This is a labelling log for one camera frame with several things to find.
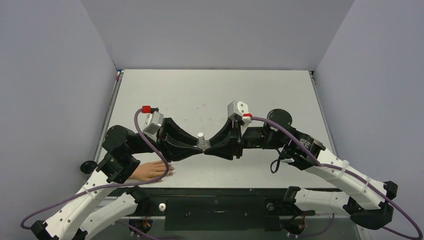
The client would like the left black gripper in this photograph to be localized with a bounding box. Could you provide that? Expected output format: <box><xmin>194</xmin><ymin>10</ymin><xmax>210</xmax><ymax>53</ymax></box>
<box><xmin>128</xmin><ymin>117</ymin><xmax>205</xmax><ymax>162</ymax></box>

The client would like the clear nail polish bottle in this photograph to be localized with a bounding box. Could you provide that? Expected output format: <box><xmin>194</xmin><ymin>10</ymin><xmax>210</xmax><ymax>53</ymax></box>
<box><xmin>196</xmin><ymin>132</ymin><xmax>211</xmax><ymax>151</ymax></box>

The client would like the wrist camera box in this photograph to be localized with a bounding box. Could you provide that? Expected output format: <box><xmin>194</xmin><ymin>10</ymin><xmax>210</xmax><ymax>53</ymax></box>
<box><xmin>227</xmin><ymin>100</ymin><xmax>253</xmax><ymax>135</ymax></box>
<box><xmin>141</xmin><ymin>105</ymin><xmax>164</xmax><ymax>135</ymax></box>

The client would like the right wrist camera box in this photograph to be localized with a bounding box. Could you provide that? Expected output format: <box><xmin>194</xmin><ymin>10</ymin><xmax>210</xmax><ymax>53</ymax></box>
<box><xmin>227</xmin><ymin>100</ymin><xmax>253</xmax><ymax>135</ymax></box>

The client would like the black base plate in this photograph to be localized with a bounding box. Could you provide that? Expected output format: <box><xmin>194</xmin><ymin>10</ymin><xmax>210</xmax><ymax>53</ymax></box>
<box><xmin>132</xmin><ymin>188</ymin><xmax>304</xmax><ymax>232</ymax></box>

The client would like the black round knob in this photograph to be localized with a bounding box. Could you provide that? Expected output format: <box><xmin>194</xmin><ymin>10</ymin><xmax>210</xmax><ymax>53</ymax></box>
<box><xmin>80</xmin><ymin>160</ymin><xmax>98</xmax><ymax>175</ymax></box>

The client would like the purple cable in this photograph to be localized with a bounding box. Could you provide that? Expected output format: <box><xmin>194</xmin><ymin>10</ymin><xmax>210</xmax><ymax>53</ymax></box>
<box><xmin>243</xmin><ymin>113</ymin><xmax>424</xmax><ymax>240</ymax></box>
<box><xmin>20</xmin><ymin>105</ymin><xmax>170</xmax><ymax>230</ymax></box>

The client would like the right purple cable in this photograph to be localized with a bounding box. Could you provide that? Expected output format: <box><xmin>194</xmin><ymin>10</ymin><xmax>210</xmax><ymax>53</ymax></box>
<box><xmin>243</xmin><ymin>113</ymin><xmax>424</xmax><ymax>240</ymax></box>

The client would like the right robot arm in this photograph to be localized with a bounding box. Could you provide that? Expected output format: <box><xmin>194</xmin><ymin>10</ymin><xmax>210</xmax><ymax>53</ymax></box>
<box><xmin>204</xmin><ymin>108</ymin><xmax>398</xmax><ymax>230</ymax></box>

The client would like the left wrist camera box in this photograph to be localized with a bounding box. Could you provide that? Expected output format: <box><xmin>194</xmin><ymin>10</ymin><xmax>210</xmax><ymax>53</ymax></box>
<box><xmin>141</xmin><ymin>105</ymin><xmax>164</xmax><ymax>135</ymax></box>

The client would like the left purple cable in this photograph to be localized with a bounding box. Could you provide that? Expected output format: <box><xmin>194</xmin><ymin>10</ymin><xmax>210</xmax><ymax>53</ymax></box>
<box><xmin>20</xmin><ymin>105</ymin><xmax>170</xmax><ymax>230</ymax></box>

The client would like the mannequin hand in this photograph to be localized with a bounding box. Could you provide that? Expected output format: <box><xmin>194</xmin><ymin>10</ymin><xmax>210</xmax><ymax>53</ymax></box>
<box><xmin>128</xmin><ymin>160</ymin><xmax>167</xmax><ymax>182</ymax></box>

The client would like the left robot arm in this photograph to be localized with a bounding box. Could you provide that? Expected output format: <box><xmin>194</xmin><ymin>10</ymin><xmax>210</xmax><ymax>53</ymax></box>
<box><xmin>30</xmin><ymin>112</ymin><xmax>204</xmax><ymax>240</ymax></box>

